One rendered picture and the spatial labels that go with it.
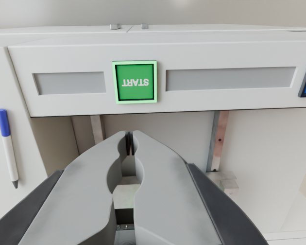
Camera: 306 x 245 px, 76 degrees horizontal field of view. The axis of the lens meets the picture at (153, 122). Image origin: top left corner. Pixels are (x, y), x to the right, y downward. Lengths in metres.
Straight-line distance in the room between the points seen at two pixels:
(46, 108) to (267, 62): 0.30
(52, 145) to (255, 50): 0.34
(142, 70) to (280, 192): 0.58
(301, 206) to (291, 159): 0.39
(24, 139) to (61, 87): 0.10
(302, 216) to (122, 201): 0.69
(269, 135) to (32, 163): 0.51
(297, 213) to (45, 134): 0.89
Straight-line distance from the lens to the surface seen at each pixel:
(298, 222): 0.95
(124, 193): 0.50
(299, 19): 1.52
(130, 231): 0.57
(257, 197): 0.70
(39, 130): 0.35
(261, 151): 0.58
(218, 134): 0.46
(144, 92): 0.27
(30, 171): 0.38
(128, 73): 0.26
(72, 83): 0.29
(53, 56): 0.28
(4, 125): 0.33
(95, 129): 0.43
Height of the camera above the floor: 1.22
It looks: 62 degrees down
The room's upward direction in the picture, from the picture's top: 172 degrees clockwise
